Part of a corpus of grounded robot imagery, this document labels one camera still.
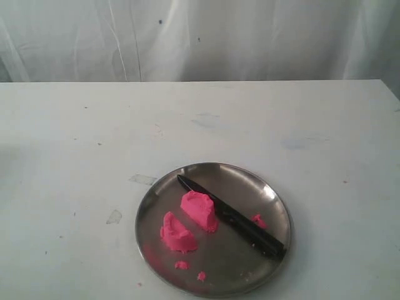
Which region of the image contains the clear tape piece upper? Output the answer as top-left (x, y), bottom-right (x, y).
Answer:
top-left (129, 174), bottom-right (157, 186)

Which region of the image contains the pink dough half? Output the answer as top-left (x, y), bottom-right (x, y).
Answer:
top-left (160, 211), bottom-right (198, 253)

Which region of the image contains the pink crumb front left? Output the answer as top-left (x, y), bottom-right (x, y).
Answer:
top-left (174, 261), bottom-right (189, 270)

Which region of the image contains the pink dough lump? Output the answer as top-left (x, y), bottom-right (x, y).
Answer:
top-left (181, 191), bottom-right (218, 233)

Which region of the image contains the white backdrop curtain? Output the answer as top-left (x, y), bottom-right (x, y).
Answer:
top-left (1, 1), bottom-right (399, 85)

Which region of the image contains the clear tape piece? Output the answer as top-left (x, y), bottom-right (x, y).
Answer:
top-left (106, 209), bottom-right (123, 225)
top-left (129, 174), bottom-right (157, 186)

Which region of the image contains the clear tape piece lower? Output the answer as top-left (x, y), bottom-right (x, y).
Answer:
top-left (106, 209), bottom-right (123, 225)

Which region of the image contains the pink crumb near knife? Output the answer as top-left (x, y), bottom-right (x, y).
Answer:
top-left (251, 214), bottom-right (268, 229)

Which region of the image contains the round steel plate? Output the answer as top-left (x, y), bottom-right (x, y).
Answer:
top-left (135, 162), bottom-right (292, 298)

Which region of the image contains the black serrated knife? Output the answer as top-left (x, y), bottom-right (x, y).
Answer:
top-left (177, 174), bottom-right (286, 260)

